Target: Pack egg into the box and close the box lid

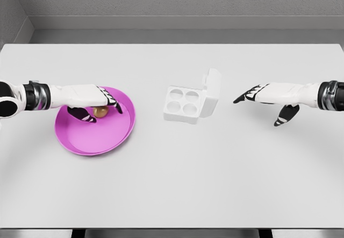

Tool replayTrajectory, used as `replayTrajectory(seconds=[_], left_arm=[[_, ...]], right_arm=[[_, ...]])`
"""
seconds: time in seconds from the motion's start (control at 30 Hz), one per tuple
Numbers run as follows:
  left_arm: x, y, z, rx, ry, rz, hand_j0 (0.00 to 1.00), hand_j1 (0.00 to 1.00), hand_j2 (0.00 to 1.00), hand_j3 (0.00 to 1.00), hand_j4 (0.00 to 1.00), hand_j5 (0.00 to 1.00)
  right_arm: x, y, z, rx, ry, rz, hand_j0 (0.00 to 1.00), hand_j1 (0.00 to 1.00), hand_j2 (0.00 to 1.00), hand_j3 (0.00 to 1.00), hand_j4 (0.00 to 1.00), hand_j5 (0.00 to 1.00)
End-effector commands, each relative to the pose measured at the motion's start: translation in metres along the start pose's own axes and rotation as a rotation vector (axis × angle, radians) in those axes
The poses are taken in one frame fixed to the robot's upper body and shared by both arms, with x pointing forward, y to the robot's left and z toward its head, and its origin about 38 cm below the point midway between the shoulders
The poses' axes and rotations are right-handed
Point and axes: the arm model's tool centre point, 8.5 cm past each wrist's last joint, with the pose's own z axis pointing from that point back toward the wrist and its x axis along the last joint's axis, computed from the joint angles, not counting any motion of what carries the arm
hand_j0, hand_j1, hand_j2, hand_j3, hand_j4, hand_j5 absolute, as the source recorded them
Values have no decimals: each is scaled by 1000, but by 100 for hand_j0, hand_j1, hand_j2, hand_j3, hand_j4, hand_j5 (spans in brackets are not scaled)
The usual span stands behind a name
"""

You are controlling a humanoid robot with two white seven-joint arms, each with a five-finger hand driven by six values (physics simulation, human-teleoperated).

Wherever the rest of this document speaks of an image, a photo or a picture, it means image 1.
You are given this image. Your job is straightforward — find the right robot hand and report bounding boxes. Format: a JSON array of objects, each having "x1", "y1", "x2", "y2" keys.
[{"x1": 232, "y1": 83, "x2": 300, "y2": 127}]

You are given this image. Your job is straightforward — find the brown egg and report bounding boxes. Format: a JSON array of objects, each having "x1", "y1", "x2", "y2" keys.
[{"x1": 92, "y1": 105, "x2": 109, "y2": 119}]

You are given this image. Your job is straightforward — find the pink round plate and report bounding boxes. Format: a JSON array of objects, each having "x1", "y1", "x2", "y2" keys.
[{"x1": 54, "y1": 86, "x2": 137, "y2": 157}]

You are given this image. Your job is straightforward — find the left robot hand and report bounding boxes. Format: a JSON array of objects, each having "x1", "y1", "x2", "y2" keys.
[{"x1": 63, "y1": 84, "x2": 124, "y2": 124}]

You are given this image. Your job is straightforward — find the white egg box lid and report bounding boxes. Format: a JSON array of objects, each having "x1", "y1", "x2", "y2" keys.
[{"x1": 198, "y1": 67, "x2": 223, "y2": 119}]

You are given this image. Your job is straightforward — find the white egg box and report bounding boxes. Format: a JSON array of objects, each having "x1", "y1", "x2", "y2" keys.
[{"x1": 162, "y1": 85, "x2": 207, "y2": 125}]

